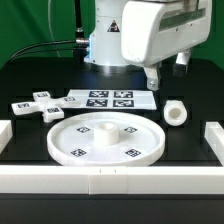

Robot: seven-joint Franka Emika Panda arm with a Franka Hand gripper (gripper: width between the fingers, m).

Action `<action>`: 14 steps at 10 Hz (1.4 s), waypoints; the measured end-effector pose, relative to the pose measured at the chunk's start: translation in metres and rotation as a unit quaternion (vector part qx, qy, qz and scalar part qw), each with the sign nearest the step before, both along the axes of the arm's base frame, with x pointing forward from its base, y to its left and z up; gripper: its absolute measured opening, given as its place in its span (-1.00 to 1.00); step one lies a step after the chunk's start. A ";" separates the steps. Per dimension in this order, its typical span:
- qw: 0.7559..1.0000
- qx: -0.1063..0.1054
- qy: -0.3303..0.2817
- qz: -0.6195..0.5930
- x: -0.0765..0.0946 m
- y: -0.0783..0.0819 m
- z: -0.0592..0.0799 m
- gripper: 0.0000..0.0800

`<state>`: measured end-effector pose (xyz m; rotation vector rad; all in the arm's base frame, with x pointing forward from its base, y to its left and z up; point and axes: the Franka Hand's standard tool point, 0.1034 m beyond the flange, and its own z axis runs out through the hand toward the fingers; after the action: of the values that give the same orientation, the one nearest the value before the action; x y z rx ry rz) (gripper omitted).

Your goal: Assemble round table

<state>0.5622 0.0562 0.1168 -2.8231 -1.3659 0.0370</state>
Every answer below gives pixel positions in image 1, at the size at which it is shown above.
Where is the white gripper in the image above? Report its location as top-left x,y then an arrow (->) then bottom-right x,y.
121,0 -> 212,91

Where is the white right fence block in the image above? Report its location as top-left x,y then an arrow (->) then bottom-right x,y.
204,122 -> 224,167

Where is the white fence block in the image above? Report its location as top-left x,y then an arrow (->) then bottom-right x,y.
204,122 -> 224,167
0,120 -> 13,154

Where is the black cable bundle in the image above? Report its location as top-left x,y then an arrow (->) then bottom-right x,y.
6,39 -> 90,64

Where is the black vertical pole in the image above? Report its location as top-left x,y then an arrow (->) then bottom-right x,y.
74,0 -> 84,38

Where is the white front fence bar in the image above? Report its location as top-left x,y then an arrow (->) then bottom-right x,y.
0,165 -> 224,195

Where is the white cross-shaped table base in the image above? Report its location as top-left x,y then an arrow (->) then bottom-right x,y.
11,91 -> 81,123

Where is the white left fence block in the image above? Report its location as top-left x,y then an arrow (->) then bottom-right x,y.
0,120 -> 13,154

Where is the white marker sheet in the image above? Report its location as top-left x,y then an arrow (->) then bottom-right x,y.
68,90 -> 157,110

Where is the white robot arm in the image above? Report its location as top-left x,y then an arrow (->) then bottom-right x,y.
85,0 -> 212,91

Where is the white round table top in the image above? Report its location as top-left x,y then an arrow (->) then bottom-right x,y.
47,112 -> 165,166

